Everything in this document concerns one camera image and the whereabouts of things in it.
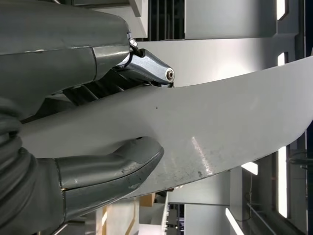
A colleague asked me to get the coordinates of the ceiling light strip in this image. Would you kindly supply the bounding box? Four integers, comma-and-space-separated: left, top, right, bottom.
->
225, 207, 245, 235
241, 162, 259, 176
278, 146, 288, 218

